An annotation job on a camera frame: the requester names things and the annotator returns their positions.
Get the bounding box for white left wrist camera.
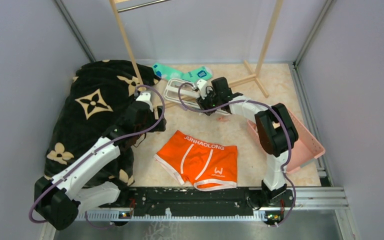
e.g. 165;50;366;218
135;91;154;112

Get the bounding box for green patterned sock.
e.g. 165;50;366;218
151;62;213;83

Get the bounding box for white plastic clip hanger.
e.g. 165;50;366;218
163;77;241;114

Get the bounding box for orange underwear white trim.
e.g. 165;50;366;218
154;130;238;192

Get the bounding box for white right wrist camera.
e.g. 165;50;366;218
195;79;209;99

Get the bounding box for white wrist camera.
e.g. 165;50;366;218
135;91;154;112
195;79;209;99

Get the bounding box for black floral blanket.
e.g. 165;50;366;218
44;59;161;179

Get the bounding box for salmon pink clothes peg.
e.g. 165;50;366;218
216;116;229;122

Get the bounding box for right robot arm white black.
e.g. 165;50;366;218
193;77;299;206

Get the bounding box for wooden drying rack frame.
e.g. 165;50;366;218
108;0;284;121

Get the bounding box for pink perforated plastic basket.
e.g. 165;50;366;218
244;103;325;176

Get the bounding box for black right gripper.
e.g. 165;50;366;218
196;87;221;116

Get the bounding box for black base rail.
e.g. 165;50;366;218
102;187;295;225

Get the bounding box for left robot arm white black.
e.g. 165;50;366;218
28;100;166;230

